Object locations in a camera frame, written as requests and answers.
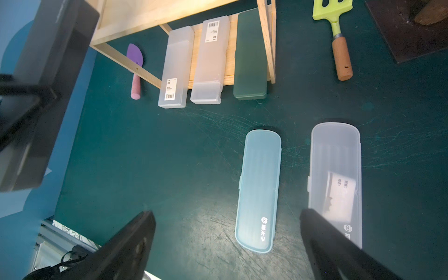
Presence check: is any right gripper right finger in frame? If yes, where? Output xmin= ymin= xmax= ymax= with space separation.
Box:
xmin=300 ymin=209 xmax=400 ymax=280

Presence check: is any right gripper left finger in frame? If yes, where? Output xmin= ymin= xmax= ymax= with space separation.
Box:
xmin=52 ymin=209 xmax=157 ymax=280

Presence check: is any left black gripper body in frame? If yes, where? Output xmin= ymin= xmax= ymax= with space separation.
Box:
xmin=1 ymin=74 xmax=58 ymax=150

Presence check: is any clear rounded pencil case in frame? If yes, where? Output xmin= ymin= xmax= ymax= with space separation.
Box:
xmin=308 ymin=122 xmax=363 ymax=248

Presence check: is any black pencil case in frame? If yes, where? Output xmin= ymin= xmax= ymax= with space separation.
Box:
xmin=1 ymin=1 xmax=99 ymax=192

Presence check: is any teal translucent pencil case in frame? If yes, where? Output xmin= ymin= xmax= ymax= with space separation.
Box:
xmin=234 ymin=129 xmax=282 ymax=254

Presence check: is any frosted case with barcode label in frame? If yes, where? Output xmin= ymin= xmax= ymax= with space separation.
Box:
xmin=158 ymin=26 xmax=194 ymax=109

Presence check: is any wooden two-tier shelf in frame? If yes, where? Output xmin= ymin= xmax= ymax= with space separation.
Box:
xmin=85 ymin=0 xmax=277 ymax=90

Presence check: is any dark green pencil case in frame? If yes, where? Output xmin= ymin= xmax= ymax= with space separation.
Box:
xmin=233 ymin=8 xmax=268 ymax=100

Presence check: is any purple toy trowel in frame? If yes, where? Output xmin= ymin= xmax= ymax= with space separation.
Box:
xmin=125 ymin=43 xmax=144 ymax=100

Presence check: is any frosted case with cap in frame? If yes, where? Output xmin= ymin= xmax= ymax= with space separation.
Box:
xmin=190 ymin=16 xmax=231 ymax=105

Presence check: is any green toy rake wooden handle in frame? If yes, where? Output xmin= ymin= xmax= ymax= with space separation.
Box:
xmin=312 ymin=0 xmax=353 ymax=81

